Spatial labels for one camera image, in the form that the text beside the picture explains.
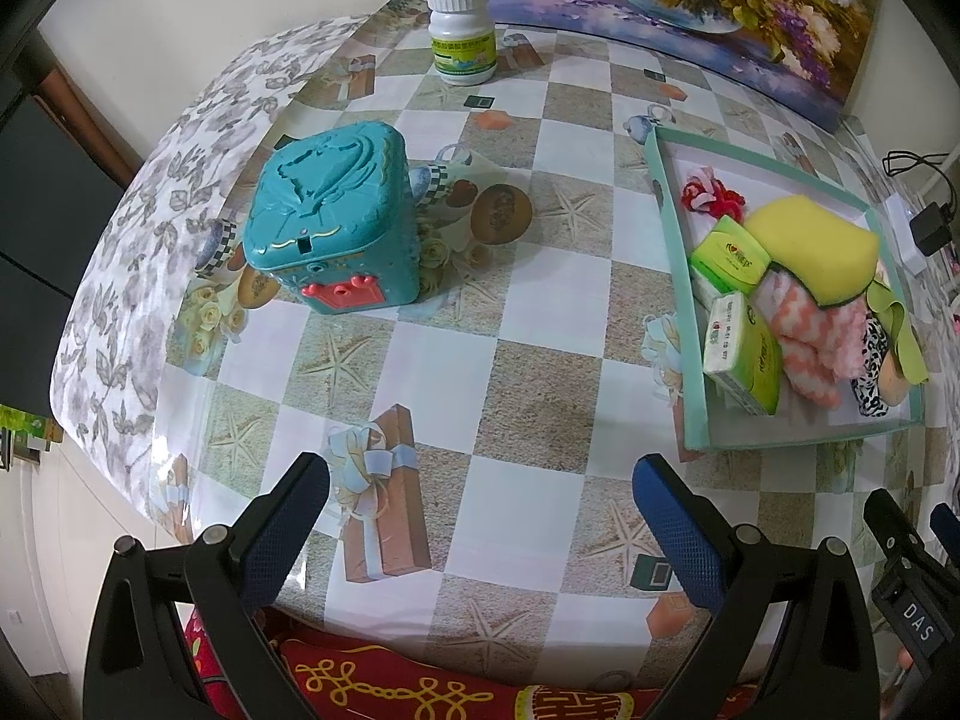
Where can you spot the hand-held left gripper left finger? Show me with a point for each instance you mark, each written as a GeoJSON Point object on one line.
{"type": "Point", "coordinates": [289, 540]}

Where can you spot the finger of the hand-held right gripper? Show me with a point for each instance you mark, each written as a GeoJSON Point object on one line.
{"type": "Point", "coordinates": [946, 529]}
{"type": "Point", "coordinates": [892, 532]}

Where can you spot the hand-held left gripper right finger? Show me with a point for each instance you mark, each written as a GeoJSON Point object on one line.
{"type": "Point", "coordinates": [679, 540]}

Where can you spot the teal rimmed white tray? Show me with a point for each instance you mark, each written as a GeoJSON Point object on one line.
{"type": "Point", "coordinates": [795, 424]}

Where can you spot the beige floral scrunchie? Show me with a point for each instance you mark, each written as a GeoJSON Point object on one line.
{"type": "Point", "coordinates": [892, 386]}

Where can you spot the green cloth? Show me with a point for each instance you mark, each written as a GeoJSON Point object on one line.
{"type": "Point", "coordinates": [907, 352]}

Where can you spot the leopard print scrunchie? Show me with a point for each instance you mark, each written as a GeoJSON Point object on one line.
{"type": "Point", "coordinates": [870, 349]}

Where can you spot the green white tissue pack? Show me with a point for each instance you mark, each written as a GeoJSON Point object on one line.
{"type": "Point", "coordinates": [731, 337]}

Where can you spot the pink white fluffy cloth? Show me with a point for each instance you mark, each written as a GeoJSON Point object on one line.
{"type": "Point", "coordinates": [810, 337]}

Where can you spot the yellow sponge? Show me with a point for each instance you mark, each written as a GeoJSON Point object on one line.
{"type": "Point", "coordinates": [810, 240]}

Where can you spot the red pink scrunchie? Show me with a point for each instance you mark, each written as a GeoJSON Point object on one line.
{"type": "Point", "coordinates": [724, 202]}

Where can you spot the red gold patterned cloth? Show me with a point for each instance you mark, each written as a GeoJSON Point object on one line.
{"type": "Point", "coordinates": [420, 690]}

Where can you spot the green box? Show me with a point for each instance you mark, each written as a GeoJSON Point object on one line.
{"type": "Point", "coordinates": [26, 435]}

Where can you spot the black power adapter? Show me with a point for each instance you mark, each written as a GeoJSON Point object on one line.
{"type": "Point", "coordinates": [931, 229]}

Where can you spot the grey floral tablecloth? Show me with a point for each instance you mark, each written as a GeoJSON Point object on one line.
{"type": "Point", "coordinates": [150, 240]}

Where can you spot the teal plastic toy box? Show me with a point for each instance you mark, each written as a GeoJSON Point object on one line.
{"type": "Point", "coordinates": [330, 187]}

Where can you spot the dark door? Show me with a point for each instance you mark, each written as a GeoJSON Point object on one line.
{"type": "Point", "coordinates": [45, 202]}

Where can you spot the white pill bottle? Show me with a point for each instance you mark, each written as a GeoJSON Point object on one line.
{"type": "Point", "coordinates": [459, 37]}

